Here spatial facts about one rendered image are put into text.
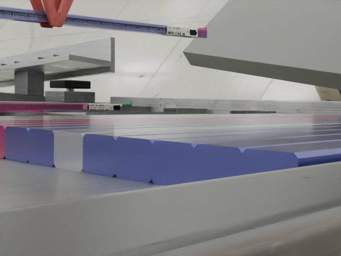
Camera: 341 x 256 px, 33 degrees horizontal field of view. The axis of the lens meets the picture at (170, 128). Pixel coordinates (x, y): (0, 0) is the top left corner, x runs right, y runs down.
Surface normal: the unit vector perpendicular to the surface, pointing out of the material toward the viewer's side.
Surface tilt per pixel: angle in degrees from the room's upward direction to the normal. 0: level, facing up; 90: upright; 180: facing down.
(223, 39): 0
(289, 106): 44
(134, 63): 0
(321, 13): 0
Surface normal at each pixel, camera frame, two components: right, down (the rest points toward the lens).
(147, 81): -0.47, -0.68
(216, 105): -0.69, 0.03
